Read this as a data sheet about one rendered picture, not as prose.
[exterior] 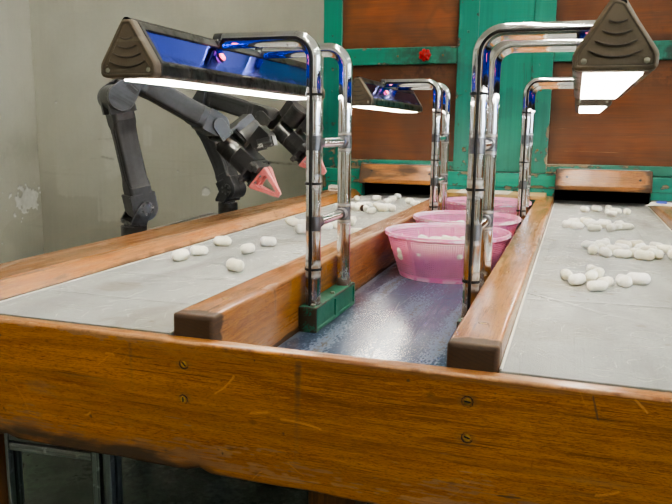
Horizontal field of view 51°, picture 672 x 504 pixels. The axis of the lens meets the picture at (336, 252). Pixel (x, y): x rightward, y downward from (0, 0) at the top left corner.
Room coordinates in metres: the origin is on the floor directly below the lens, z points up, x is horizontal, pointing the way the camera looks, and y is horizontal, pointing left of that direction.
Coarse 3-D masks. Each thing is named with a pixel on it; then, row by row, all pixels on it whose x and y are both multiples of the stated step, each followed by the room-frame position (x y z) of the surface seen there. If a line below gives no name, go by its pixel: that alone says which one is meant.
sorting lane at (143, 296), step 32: (160, 256) 1.31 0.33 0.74; (192, 256) 1.32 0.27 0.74; (224, 256) 1.32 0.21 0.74; (256, 256) 1.32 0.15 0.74; (288, 256) 1.33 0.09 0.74; (64, 288) 1.04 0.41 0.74; (96, 288) 1.04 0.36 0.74; (128, 288) 1.04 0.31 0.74; (160, 288) 1.04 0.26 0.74; (192, 288) 1.05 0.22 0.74; (224, 288) 1.05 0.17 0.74; (64, 320) 0.86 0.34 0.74; (96, 320) 0.86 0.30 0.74; (128, 320) 0.86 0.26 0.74; (160, 320) 0.86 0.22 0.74
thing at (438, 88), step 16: (384, 80) 2.02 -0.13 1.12; (400, 80) 2.00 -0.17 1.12; (416, 80) 1.99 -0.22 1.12; (432, 80) 1.98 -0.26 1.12; (448, 96) 2.11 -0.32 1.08; (432, 112) 1.98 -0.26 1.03; (448, 112) 2.11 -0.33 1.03; (432, 128) 1.98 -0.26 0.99; (448, 128) 2.11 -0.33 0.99; (432, 144) 1.97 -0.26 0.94; (448, 144) 2.12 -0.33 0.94; (432, 160) 1.97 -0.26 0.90; (432, 176) 1.97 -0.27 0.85; (432, 192) 1.97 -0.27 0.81; (432, 208) 1.96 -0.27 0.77
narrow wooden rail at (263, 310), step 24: (408, 216) 1.78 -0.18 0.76; (336, 240) 1.38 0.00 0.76; (360, 240) 1.38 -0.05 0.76; (384, 240) 1.53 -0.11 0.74; (288, 264) 1.12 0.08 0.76; (336, 264) 1.22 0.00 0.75; (360, 264) 1.36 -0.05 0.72; (384, 264) 1.53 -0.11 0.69; (240, 288) 0.94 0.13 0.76; (264, 288) 0.94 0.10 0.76; (288, 288) 1.01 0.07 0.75; (192, 312) 0.81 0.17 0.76; (216, 312) 0.81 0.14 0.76; (240, 312) 0.86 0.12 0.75; (264, 312) 0.93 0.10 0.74; (288, 312) 1.01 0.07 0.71; (192, 336) 0.80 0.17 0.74; (216, 336) 0.80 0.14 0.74; (240, 336) 0.86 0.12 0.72; (264, 336) 0.93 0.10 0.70; (288, 336) 1.01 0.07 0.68
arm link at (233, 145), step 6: (234, 132) 1.85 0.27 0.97; (228, 138) 1.83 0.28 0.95; (234, 138) 1.84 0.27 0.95; (240, 138) 1.85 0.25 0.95; (216, 144) 1.84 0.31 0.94; (222, 144) 1.82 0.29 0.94; (228, 144) 1.82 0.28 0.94; (234, 144) 1.82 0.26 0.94; (240, 144) 1.84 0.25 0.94; (216, 150) 1.84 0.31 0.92; (222, 150) 1.82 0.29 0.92; (228, 150) 1.82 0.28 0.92; (234, 150) 1.82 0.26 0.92; (222, 156) 1.84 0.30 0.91; (228, 156) 1.82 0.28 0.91
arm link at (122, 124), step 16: (112, 112) 1.65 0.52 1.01; (128, 112) 1.67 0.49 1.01; (112, 128) 1.67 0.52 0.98; (128, 128) 1.67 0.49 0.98; (128, 144) 1.68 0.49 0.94; (128, 160) 1.67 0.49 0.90; (128, 176) 1.67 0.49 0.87; (144, 176) 1.69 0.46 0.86; (128, 192) 1.68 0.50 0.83; (144, 192) 1.69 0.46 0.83; (128, 208) 1.70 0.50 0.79
